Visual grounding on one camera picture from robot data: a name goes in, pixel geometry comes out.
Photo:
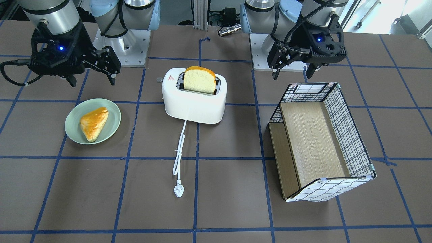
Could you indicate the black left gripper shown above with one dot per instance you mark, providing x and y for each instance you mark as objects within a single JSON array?
[{"x": 301, "y": 42}]

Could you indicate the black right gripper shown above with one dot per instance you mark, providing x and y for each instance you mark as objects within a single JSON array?
[{"x": 85, "y": 50}]

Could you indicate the white toaster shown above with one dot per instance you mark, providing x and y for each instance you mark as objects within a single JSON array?
[{"x": 193, "y": 106}]

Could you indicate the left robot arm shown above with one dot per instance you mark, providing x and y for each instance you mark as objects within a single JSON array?
[{"x": 281, "y": 19}]

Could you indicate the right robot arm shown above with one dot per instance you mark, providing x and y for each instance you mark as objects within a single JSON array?
[{"x": 114, "y": 19}]

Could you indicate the toast slice in toaster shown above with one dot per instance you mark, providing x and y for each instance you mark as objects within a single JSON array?
[{"x": 199, "y": 79}]

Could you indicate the triangular bread on plate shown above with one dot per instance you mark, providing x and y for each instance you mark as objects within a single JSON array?
[{"x": 92, "y": 123}]

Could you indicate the green plate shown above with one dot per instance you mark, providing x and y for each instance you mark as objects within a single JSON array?
[{"x": 72, "y": 124}]

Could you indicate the silver cylinder on table edge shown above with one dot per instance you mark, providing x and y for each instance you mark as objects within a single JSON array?
[{"x": 224, "y": 31}]

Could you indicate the black power adapter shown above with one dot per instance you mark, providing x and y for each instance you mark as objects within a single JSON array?
[{"x": 229, "y": 15}]

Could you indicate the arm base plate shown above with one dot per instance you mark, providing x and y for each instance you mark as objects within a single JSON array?
[
  {"x": 131, "y": 48},
  {"x": 261, "y": 45}
]

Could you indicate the wire basket with wooden shelf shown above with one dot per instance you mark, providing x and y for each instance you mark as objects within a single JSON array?
[{"x": 318, "y": 149}]

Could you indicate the aluminium frame post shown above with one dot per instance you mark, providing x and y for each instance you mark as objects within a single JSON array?
[{"x": 200, "y": 14}]

